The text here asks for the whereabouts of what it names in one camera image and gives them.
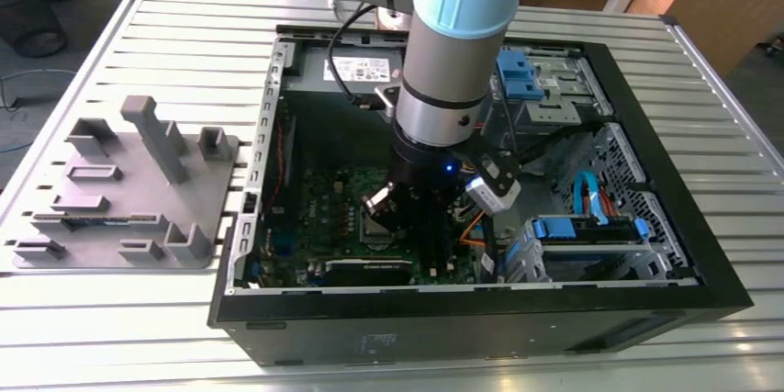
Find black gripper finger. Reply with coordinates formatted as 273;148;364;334
360;183;402;230
400;189;442;232

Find metal socket cover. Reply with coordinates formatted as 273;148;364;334
358;217;402;247

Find black RAM slot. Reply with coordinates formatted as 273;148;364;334
428;226;446;274
412;229;430;276

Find green motherboard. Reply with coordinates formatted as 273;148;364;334
244;152;490;287

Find black graphics card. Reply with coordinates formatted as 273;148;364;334
322;257;414;286

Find hard disk in blue carrier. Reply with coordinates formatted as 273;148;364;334
530;216;650;246

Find grey power supply unit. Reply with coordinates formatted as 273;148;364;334
281;46;406;159

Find grey metal drive cage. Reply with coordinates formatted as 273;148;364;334
486;45;617;152

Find black PC case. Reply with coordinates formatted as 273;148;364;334
205;23;754;368

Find grey parts rack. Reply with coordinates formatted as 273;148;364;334
10;95;244;270

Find grey metal disk bay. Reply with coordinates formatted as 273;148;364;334
498;215;700;284

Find RAM stick with gold contacts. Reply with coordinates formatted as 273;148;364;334
30;211;158;231

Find wooden cabinet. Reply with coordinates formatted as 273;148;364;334
664;0;784;79

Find black mesh bin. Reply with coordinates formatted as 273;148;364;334
0;0;69;59

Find orange wire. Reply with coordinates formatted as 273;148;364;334
458;212;494;249

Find black flat wire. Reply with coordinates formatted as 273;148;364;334
480;219;510;284

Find camera on grey bracket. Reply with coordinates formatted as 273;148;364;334
372;83;405;114

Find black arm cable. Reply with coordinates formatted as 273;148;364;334
326;4;381;111
489;68;521;171

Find black cable bundle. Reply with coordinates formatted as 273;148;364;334
517;119;621;168

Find blue drive bracket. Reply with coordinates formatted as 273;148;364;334
496;50;548;102

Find blue wire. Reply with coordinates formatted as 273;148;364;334
573;170;614;226

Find red wire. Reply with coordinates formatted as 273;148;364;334
584;187;621;224

